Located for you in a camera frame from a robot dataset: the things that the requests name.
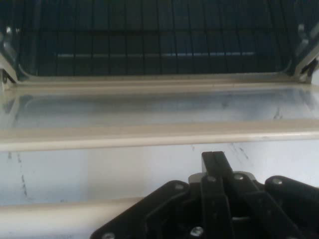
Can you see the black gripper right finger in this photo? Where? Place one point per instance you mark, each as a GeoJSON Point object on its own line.
{"type": "Point", "coordinates": [274, 211]}

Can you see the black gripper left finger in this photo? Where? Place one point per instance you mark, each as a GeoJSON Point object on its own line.
{"type": "Point", "coordinates": [179, 214]}

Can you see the cream white toaster oven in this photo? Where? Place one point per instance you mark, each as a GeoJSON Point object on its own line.
{"type": "Point", "coordinates": [7, 52]}

